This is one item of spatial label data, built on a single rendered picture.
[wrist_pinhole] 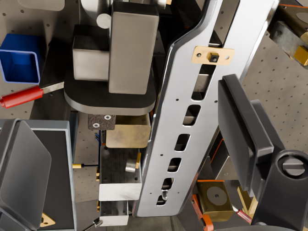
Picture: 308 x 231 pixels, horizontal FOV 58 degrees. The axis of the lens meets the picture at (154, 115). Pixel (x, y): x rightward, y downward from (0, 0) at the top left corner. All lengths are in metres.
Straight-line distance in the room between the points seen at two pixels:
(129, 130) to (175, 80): 0.15
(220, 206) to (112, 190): 0.45
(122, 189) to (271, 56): 0.67
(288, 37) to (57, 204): 0.57
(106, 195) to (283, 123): 0.88
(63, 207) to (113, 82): 0.38
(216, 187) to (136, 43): 0.80
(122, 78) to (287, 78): 0.88
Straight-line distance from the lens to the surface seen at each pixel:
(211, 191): 1.04
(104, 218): 0.94
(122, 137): 0.59
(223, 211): 1.02
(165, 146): 0.75
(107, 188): 0.69
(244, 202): 3.12
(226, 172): 0.86
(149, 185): 0.91
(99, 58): 0.37
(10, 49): 0.84
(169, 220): 3.10
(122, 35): 0.32
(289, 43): 0.59
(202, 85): 0.64
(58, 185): 0.58
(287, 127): 1.37
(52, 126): 0.45
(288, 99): 1.24
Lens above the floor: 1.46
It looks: 45 degrees down
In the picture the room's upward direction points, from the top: 171 degrees clockwise
